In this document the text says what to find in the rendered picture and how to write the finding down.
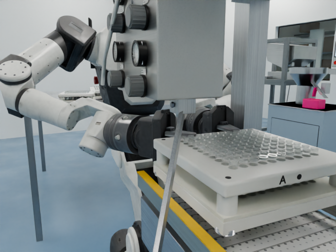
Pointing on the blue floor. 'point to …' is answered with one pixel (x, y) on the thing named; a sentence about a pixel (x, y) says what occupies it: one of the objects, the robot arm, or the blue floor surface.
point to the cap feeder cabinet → (304, 124)
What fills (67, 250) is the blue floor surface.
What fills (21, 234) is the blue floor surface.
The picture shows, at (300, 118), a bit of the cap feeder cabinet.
